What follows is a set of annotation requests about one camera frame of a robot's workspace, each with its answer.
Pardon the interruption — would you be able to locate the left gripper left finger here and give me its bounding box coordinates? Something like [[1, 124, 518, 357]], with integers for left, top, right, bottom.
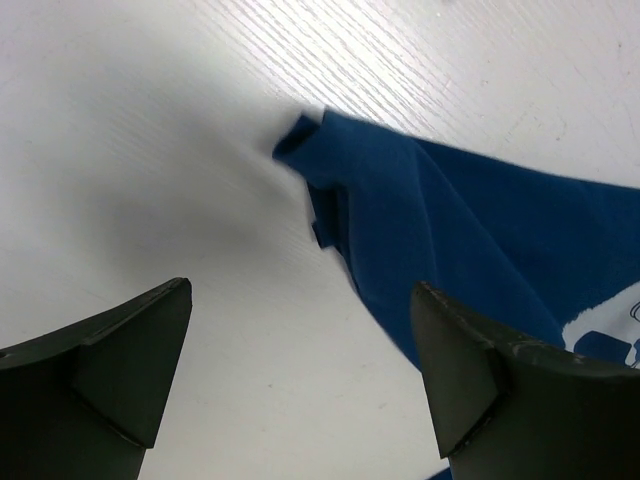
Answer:
[[1, 278, 192, 479]]

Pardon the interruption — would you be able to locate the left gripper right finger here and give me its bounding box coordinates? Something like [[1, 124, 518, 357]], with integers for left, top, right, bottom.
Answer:
[[411, 283, 639, 479]]

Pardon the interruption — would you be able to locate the blue t-shirt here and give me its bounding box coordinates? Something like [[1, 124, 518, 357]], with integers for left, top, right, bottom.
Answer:
[[272, 107, 640, 480]]

